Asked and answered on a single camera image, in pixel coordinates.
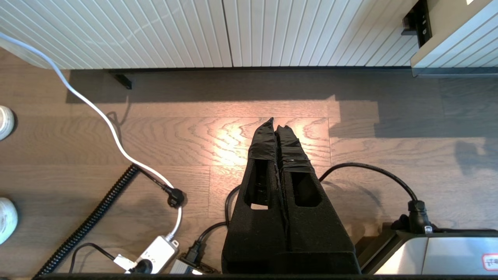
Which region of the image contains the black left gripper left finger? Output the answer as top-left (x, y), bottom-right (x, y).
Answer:
top-left (221, 117), bottom-right (289, 274)

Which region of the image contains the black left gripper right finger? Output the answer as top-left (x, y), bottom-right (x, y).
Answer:
top-left (275, 125), bottom-right (361, 274)

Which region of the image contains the white fluted drawer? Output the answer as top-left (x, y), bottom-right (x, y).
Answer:
top-left (402, 0), bottom-right (498, 77)

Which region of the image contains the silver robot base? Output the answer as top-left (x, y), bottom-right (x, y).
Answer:
top-left (358, 224), bottom-right (498, 275)

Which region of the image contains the white slatted cabinet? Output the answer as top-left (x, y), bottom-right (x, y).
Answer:
top-left (0, 0), bottom-right (421, 74)

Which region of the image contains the grey power brick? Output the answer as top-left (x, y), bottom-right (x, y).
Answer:
top-left (170, 259), bottom-right (203, 275)

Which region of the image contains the white power strip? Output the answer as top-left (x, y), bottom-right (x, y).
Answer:
top-left (136, 235), bottom-right (179, 274)

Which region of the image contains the small white plug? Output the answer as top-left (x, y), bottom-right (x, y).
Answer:
top-left (114, 254), bottom-right (137, 272)

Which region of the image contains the white shoe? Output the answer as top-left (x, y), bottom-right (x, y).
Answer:
top-left (0, 198), bottom-right (18, 245)

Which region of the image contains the white round floor object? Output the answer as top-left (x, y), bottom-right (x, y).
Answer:
top-left (0, 106), bottom-right (15, 141)

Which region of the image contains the black charging cable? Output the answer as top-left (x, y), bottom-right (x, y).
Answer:
top-left (185, 163), bottom-right (432, 266)

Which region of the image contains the black coiled cable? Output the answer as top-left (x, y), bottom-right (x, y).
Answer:
top-left (33, 164), bottom-right (140, 277)

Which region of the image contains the white power cable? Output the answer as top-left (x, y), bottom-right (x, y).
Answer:
top-left (0, 32), bottom-right (183, 240)

